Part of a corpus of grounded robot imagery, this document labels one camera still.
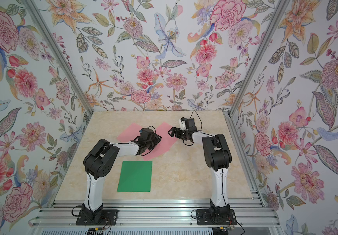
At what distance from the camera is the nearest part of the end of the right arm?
876 mm

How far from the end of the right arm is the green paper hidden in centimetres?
24

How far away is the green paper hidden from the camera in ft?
2.79
